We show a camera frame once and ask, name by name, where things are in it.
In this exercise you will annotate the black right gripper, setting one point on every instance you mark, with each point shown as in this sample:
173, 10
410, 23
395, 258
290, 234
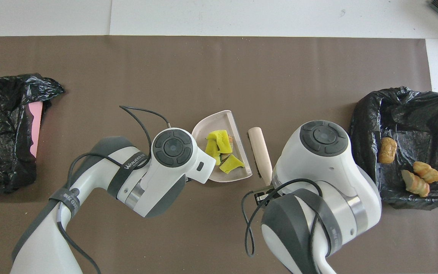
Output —
266, 196

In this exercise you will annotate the beige hand brush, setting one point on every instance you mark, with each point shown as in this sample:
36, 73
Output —
261, 152

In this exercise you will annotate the yellow sponge piece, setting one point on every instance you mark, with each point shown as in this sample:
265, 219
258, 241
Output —
231, 164
211, 152
219, 140

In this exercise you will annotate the beige plastic dustpan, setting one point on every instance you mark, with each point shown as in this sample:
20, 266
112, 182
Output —
213, 121

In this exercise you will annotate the brown toy bread roll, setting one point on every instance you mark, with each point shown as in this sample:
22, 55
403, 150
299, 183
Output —
388, 150

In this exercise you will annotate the pale crinkled toy pastry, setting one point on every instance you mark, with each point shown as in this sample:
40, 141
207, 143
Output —
416, 184

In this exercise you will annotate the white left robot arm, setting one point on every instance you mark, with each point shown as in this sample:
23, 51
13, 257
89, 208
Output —
146, 179

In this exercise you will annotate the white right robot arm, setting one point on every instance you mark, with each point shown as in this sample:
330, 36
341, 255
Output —
325, 171

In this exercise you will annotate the black plastic trash bag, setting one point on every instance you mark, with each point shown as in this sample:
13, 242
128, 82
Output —
363, 179

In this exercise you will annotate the pink plastic bin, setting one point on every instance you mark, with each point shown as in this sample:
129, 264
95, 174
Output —
35, 125

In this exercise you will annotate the brown paper table mat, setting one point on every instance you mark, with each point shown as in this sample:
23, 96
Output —
165, 68

